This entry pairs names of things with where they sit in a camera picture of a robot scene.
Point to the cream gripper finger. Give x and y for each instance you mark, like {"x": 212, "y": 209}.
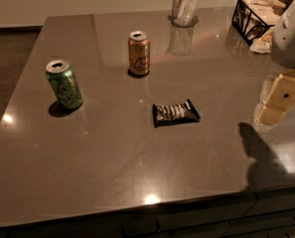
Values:
{"x": 267, "y": 116}
{"x": 282, "y": 92}

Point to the black RXBAR chocolate wrapper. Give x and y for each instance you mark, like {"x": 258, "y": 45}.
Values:
{"x": 168, "y": 115}

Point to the white napkins in basket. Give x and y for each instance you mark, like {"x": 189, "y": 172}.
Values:
{"x": 269, "y": 12}

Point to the dark drawer cabinet front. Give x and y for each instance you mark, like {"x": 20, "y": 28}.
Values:
{"x": 264, "y": 213}

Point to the clear glass straw holder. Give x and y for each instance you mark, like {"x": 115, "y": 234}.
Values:
{"x": 184, "y": 13}

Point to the orange LaCroix soda can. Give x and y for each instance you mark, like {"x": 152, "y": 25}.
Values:
{"x": 139, "y": 53}

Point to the green LaCroix soda can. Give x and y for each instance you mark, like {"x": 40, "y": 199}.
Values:
{"x": 61, "y": 77}

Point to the black wire napkin basket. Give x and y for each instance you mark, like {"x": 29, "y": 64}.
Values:
{"x": 242, "y": 22}

